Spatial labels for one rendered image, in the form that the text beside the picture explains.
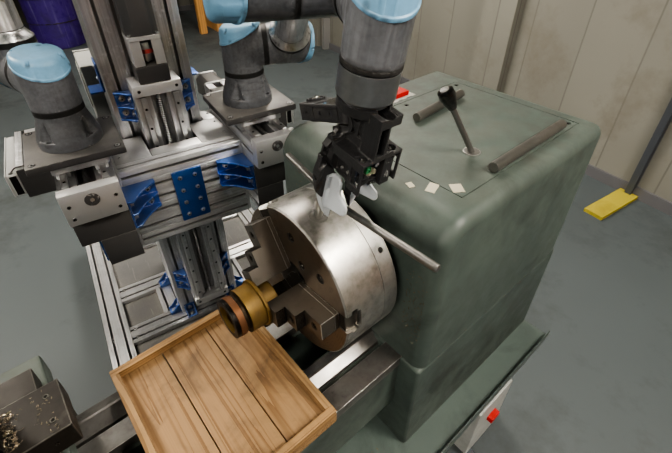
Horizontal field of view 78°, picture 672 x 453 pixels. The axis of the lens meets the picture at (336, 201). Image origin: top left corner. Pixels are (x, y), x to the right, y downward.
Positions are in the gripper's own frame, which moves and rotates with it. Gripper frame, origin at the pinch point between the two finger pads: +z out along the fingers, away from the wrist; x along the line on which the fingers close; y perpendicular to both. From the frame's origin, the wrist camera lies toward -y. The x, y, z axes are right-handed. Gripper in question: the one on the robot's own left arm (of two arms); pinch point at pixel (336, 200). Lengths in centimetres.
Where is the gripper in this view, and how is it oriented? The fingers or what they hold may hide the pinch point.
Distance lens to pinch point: 66.2
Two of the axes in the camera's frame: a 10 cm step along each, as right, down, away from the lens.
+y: 6.2, 6.0, -5.0
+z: -1.1, 7.1, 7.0
